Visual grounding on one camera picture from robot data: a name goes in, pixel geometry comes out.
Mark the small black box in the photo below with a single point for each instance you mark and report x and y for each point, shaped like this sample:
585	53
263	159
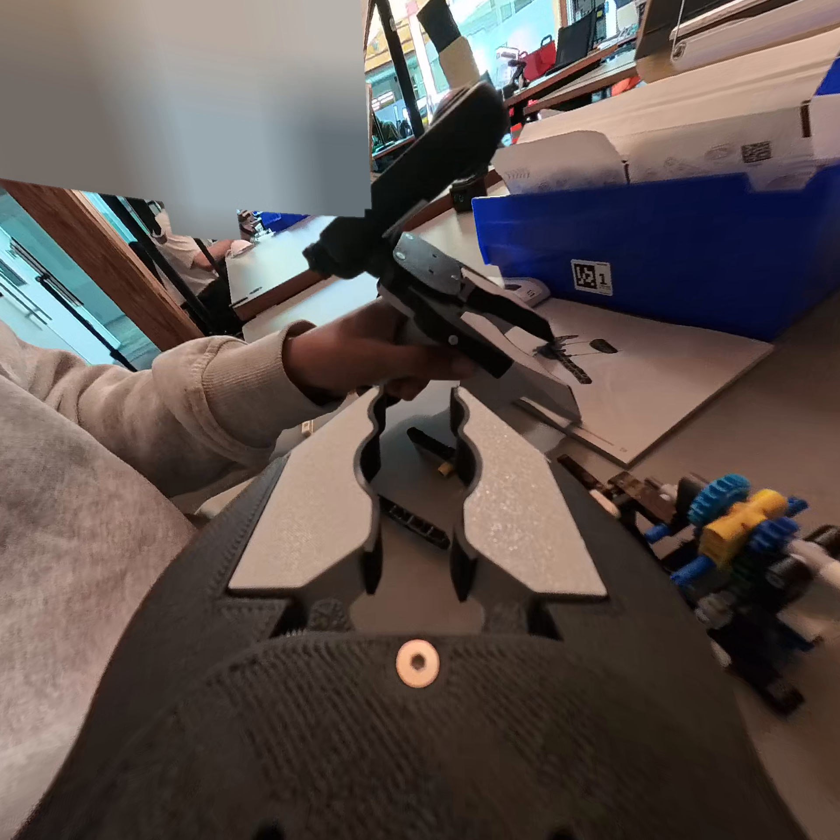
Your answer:
469	193

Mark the person's left hand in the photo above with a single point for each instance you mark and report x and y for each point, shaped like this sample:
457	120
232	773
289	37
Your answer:
367	354

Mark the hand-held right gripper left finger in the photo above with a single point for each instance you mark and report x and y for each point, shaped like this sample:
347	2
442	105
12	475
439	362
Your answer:
302	525

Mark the wooden door frame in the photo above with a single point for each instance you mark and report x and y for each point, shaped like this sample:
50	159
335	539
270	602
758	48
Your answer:
98	262

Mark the lego instruction booklet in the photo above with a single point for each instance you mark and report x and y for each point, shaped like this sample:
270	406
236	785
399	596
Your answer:
656	394

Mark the black laptop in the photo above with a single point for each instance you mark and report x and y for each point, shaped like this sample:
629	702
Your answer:
577	39

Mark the large blue plastic bin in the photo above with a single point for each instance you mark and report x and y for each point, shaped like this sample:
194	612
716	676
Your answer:
656	249

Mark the black lego beam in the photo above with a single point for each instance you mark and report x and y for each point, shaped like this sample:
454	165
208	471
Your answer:
413	522

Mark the red bag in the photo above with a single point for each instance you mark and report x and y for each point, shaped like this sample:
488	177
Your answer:
541	59

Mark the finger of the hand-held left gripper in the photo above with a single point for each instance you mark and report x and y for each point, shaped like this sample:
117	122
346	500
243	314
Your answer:
499	298
538	387

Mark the lego model with blue gears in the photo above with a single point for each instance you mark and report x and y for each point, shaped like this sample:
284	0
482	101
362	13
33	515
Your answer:
735	544

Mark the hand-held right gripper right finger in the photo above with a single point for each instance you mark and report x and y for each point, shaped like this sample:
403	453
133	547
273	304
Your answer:
531	531

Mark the person's left forearm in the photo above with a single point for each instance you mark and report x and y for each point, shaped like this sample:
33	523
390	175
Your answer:
223	394

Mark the white background table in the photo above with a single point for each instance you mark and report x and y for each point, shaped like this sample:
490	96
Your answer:
282	262

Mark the white printed cardboard box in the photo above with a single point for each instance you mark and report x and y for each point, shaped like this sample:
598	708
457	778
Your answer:
722	118

